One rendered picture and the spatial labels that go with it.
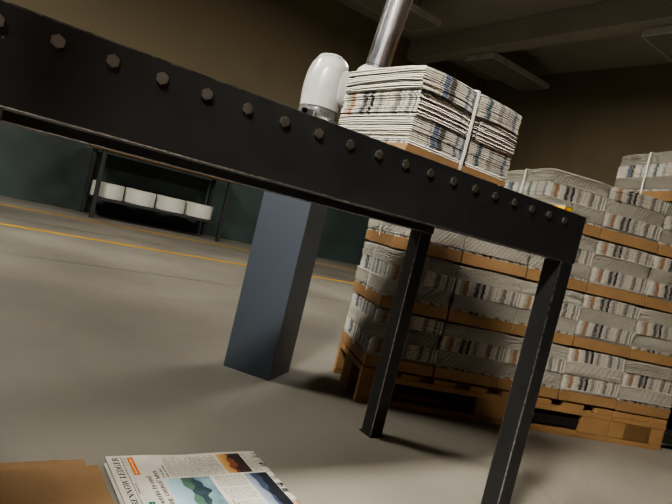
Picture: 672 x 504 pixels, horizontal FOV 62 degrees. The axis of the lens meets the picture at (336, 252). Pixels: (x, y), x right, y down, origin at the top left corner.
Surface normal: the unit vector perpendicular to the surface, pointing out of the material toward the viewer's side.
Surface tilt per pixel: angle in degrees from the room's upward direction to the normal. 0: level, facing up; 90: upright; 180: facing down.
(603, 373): 90
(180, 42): 90
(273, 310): 90
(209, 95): 90
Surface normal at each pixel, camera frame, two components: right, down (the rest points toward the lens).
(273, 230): -0.30, -0.03
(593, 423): 0.22, 0.11
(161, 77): 0.55, 0.18
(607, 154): -0.80, -0.16
